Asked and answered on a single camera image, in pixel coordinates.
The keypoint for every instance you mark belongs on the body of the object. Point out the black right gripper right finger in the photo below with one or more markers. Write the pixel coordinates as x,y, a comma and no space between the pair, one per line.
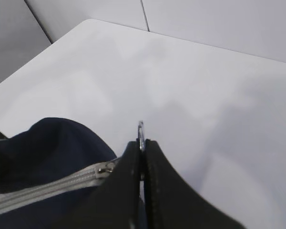
171,203

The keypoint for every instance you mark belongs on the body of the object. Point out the navy blue lunch bag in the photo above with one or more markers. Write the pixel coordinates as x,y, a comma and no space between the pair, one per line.
50,150

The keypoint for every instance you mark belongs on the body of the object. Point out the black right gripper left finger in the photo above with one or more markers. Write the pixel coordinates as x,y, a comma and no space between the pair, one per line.
115,203

